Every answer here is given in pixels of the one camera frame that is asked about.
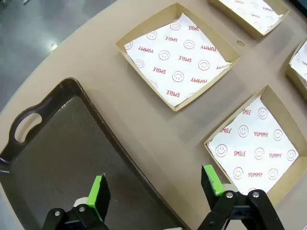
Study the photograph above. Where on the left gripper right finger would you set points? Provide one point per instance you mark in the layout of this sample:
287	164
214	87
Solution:
211	182

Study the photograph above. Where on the white printed paper liner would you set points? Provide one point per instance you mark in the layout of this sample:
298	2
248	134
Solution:
302	62
251	148
177	57
251	9

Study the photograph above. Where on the brown plastic serving tray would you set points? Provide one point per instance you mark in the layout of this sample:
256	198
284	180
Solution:
72	155

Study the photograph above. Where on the kraft cardboard donut box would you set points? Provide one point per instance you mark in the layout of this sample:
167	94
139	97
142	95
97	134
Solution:
291	79
244	26
153	24
278	112

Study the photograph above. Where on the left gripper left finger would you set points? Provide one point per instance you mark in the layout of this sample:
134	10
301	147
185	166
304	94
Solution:
96	198

